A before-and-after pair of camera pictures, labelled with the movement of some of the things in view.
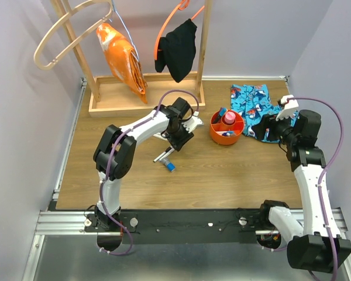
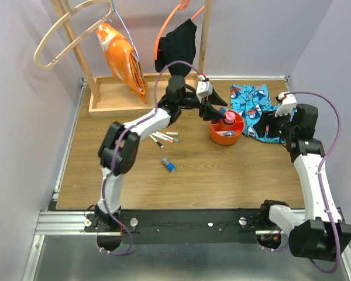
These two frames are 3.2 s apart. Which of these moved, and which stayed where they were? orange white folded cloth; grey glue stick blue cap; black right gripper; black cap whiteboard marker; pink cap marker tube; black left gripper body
Moved: black left gripper body; black cap whiteboard marker
Stayed: black right gripper; orange white folded cloth; grey glue stick blue cap; pink cap marker tube
